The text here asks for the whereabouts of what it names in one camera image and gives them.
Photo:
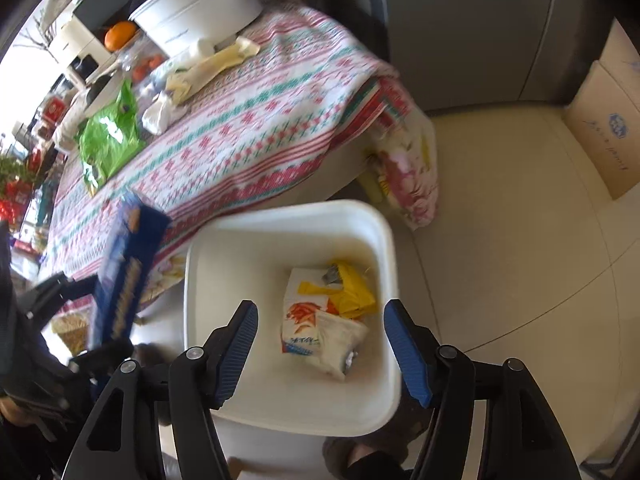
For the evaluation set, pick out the white electric cooking pot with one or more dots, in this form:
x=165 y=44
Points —
x=176 y=25

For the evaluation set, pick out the white plastic trash bin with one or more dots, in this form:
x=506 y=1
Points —
x=250 y=257

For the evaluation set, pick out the wire rack with vegetables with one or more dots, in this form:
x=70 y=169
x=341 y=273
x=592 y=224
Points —
x=31 y=168

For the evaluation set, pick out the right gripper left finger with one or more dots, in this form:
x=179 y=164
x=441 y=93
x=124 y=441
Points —
x=121 y=437

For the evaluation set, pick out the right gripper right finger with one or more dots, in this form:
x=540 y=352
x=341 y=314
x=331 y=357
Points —
x=522 y=437

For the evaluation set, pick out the torn white paper carton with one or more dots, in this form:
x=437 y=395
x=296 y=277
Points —
x=339 y=339

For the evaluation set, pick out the white bowl with avocado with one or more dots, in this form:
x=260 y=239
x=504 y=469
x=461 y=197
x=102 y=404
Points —
x=104 y=91

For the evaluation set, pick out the orange tangerine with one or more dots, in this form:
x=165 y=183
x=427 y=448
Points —
x=119 y=35

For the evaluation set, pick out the blue cardboard box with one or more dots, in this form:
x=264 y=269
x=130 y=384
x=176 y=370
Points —
x=131 y=246

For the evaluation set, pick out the green snack bag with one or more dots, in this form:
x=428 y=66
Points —
x=110 y=139

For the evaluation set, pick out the lower cardboard box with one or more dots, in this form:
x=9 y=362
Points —
x=604 y=114

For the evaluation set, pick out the white tissue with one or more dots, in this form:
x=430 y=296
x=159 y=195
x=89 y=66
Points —
x=161 y=114

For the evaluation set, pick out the patterned striped tablecloth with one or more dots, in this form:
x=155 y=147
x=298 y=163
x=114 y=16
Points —
x=306 y=62

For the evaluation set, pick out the orange white milk carton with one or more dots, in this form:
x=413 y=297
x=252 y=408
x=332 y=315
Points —
x=298 y=329

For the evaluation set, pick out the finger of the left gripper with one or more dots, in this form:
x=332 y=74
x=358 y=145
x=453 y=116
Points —
x=102 y=360
x=48 y=297

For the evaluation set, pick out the dark grey refrigerator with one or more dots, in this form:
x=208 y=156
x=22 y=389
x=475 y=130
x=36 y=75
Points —
x=456 y=53

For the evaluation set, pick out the person left hand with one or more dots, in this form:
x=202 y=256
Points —
x=14 y=414

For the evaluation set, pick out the white air fryer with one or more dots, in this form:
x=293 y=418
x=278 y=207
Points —
x=79 y=52

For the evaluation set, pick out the yellow snack wrapper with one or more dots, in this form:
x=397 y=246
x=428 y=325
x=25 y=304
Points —
x=347 y=289

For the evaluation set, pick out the clear glass jar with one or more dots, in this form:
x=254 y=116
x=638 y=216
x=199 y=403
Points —
x=140 y=57

